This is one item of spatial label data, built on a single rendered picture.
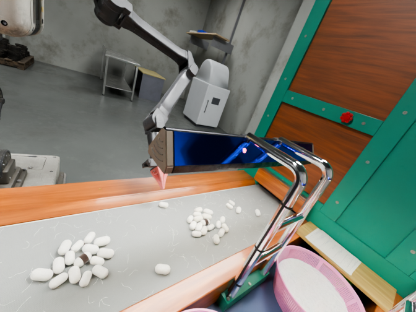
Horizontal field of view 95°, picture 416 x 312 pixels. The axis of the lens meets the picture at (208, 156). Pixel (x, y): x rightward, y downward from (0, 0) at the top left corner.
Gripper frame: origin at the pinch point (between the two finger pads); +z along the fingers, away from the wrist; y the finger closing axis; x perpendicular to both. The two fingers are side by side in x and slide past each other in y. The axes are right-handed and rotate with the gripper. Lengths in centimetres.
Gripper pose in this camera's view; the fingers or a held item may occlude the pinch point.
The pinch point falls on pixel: (162, 186)
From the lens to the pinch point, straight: 68.5
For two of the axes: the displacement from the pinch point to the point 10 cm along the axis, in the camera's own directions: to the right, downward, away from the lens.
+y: 7.7, 0.1, 6.4
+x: -6.0, 3.4, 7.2
